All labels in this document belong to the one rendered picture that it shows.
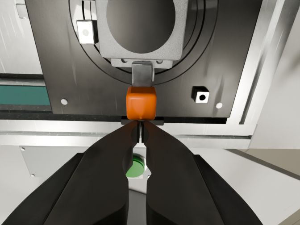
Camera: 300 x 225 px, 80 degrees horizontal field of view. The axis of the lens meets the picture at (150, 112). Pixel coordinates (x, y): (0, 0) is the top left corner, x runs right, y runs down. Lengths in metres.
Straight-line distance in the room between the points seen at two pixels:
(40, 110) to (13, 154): 0.22
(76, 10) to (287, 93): 0.39
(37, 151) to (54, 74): 0.14
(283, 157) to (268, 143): 1.51
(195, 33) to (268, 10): 0.09
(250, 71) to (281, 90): 0.18
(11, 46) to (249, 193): 0.61
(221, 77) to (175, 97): 0.06
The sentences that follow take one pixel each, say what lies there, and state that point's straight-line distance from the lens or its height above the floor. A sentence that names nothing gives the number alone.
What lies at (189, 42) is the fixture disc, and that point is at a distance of 0.20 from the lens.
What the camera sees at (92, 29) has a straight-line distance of 0.18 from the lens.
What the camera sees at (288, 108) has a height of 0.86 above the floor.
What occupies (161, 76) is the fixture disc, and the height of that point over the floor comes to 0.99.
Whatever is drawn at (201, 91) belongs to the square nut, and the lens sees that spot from 0.23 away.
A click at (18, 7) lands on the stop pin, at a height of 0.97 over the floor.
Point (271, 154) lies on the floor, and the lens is 1.91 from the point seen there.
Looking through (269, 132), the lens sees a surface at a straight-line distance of 0.47.
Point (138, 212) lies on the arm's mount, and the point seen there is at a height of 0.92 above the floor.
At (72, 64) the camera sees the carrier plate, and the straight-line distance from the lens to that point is 0.23.
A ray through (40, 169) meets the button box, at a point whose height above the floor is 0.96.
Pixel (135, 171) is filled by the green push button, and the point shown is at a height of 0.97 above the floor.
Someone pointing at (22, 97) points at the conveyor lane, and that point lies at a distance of 0.31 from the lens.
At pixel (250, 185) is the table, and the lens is 0.58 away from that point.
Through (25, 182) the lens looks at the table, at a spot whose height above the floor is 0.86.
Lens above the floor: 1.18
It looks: 62 degrees down
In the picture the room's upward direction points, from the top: 178 degrees clockwise
